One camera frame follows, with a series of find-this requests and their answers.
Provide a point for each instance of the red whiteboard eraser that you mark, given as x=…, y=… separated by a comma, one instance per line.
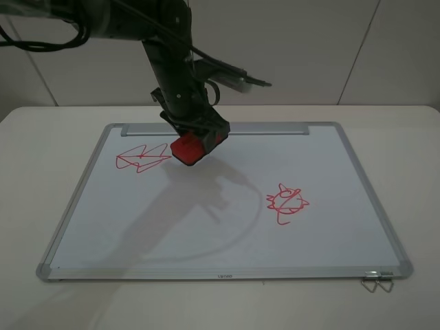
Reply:
x=189, y=149

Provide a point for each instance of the grey aluminium pen tray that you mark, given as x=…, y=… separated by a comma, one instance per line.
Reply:
x=236, y=128

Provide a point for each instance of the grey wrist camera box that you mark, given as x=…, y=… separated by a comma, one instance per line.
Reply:
x=206, y=71

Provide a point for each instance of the white whiteboard with aluminium frame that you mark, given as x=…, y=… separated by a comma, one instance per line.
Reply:
x=257, y=207

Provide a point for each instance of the right silver binder clip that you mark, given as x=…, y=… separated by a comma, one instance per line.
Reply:
x=385, y=281

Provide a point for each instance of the silver binder clip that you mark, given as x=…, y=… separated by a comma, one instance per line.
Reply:
x=369, y=281
x=385, y=281

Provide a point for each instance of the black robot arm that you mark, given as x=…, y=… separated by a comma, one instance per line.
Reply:
x=164, y=29

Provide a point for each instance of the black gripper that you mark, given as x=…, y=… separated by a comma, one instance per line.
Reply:
x=191, y=112

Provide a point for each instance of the left silver binder clip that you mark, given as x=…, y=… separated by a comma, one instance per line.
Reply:
x=369, y=281

